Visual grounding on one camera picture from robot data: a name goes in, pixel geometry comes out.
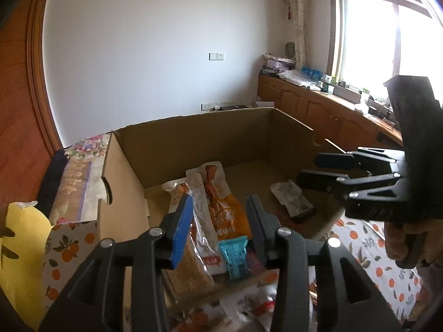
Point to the teal snack packet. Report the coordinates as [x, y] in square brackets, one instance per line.
[235, 256]

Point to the round table mirror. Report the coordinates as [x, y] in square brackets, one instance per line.
[290, 51]

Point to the wooden framed window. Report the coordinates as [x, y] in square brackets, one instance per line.
[373, 41]

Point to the long wooden cabinet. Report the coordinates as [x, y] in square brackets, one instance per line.
[311, 110]

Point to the yellow plush toy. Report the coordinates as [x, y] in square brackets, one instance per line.
[24, 249]

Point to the floral blanket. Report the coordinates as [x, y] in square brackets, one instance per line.
[79, 173]

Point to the white wall socket strip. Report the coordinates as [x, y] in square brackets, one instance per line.
[218, 105]

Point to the orange snack packet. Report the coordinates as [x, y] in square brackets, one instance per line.
[225, 211]

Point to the orange fruit print tablecloth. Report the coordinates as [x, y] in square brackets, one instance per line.
[367, 249]

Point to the wooden slatted wardrobe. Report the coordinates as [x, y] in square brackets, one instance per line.
[20, 93]

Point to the white plastic bag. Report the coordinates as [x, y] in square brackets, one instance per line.
[299, 77]

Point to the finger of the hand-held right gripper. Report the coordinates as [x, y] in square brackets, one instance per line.
[318, 181]
[334, 160]

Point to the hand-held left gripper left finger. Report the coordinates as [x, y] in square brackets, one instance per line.
[181, 235]

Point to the white pouch with red print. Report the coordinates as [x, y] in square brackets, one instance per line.
[204, 221]

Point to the clear packet of brown snack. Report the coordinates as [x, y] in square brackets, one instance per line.
[193, 273]

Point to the white wall switch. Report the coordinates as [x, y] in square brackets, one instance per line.
[216, 56]

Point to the person's right hand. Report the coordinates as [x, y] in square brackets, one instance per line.
[392, 242]

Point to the silver snack packet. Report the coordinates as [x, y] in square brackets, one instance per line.
[294, 200]

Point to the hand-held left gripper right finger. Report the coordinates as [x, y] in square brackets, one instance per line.
[258, 228]

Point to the patterned curtain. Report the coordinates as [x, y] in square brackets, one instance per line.
[297, 24]

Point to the row of blue bottles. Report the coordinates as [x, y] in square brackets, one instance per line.
[310, 72]

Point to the dark blue cloth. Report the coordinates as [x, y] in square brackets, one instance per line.
[52, 179]

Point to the stack of small boxes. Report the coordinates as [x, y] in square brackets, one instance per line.
[277, 64]

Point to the brown cardboard box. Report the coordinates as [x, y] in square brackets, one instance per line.
[193, 145]

